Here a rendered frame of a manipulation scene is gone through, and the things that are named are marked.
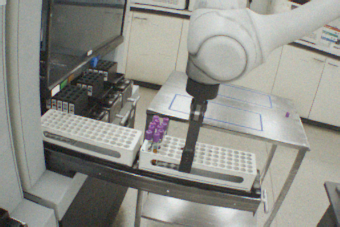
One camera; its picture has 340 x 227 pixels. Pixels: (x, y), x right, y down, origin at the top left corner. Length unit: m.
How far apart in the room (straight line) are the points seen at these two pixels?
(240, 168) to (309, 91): 2.58
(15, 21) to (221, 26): 0.40
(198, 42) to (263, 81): 2.72
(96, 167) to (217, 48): 0.50
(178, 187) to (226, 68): 0.41
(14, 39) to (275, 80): 2.81
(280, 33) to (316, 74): 2.74
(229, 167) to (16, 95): 0.54
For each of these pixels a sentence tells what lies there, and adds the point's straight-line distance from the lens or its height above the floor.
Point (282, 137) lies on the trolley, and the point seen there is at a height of 0.82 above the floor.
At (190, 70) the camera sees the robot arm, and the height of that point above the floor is 1.09.
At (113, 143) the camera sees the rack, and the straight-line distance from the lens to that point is 0.80.
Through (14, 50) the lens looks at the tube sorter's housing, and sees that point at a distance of 0.64.
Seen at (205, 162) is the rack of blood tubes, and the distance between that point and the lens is 0.77.
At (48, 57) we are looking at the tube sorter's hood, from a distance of 0.73.
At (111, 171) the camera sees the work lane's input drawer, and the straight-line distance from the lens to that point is 0.80.
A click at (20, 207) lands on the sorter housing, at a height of 0.73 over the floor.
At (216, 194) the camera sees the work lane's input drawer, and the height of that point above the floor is 0.80.
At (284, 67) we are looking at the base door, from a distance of 3.14.
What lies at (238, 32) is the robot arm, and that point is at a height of 1.23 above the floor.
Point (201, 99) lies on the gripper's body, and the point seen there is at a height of 1.03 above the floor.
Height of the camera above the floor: 1.30
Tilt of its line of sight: 27 degrees down
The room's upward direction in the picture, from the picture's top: 10 degrees clockwise
